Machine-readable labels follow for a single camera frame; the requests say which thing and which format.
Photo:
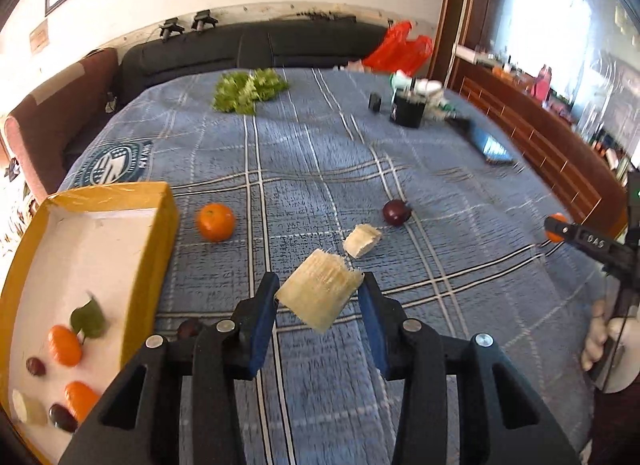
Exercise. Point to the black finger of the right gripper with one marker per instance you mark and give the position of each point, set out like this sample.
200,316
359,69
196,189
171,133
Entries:
595,245

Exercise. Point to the green lettuce bunch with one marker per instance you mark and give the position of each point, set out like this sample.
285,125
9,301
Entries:
239,92

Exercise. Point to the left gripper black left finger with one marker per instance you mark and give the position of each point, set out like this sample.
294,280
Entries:
232,350

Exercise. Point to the round pale fruit slice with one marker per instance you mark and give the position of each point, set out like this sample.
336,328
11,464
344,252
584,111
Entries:
28,410

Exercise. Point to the orange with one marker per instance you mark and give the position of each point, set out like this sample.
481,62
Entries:
64,346
215,222
555,227

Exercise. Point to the small wall plaque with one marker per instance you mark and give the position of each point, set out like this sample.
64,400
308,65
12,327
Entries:
39,37

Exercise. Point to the maroon armchair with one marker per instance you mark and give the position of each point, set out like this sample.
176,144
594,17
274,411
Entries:
53,115

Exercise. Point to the blue plaid table cloth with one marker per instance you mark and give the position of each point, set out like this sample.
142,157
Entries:
315,162

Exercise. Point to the wooden sideboard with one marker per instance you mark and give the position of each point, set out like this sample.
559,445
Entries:
568,166

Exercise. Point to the black smartphone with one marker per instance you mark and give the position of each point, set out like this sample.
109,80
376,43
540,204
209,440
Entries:
493,153

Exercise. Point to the red plastic bag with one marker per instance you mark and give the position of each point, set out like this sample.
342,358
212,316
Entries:
398,53

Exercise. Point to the dark plum with leaf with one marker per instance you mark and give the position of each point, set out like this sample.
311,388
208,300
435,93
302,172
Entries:
396,212

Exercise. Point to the white crumpled plastic bag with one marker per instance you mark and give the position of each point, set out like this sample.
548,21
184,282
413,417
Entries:
422,91

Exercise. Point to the black sofa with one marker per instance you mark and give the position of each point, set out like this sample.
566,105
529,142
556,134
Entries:
245,46

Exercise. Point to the green leaf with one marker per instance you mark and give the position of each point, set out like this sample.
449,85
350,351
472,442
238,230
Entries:
88,320

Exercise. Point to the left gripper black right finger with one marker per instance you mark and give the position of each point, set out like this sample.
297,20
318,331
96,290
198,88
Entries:
405,349

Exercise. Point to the black cup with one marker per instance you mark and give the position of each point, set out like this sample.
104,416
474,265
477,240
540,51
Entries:
407,109

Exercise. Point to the small black box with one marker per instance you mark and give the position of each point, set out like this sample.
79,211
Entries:
375,102

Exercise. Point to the yellow rimmed white tray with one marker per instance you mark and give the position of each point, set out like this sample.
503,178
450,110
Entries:
108,243

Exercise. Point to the red plum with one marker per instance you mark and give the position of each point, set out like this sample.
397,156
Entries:
62,418

